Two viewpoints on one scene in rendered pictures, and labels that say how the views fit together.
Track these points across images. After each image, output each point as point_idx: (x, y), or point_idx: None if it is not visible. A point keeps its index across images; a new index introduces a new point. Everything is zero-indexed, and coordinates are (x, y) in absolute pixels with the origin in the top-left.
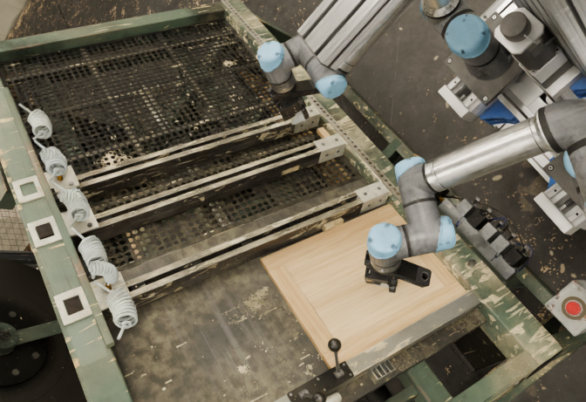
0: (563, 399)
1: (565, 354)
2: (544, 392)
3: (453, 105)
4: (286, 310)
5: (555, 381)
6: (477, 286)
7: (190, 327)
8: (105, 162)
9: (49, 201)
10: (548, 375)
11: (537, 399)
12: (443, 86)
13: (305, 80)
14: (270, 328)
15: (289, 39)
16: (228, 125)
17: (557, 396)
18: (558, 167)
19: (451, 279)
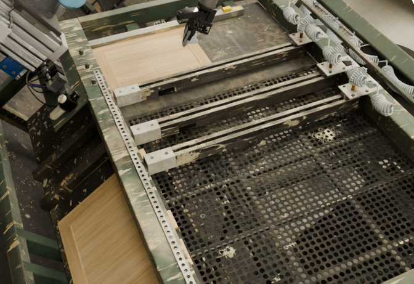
0: (9, 124)
1: (7, 106)
2: (16, 133)
3: (64, 37)
4: (203, 50)
5: (7, 130)
6: (85, 45)
7: (256, 45)
8: (331, 132)
9: (344, 36)
10: (8, 133)
11: (21, 135)
12: (64, 44)
13: (188, 12)
14: (213, 44)
15: None
16: (231, 166)
17: (11, 127)
18: None
19: (97, 55)
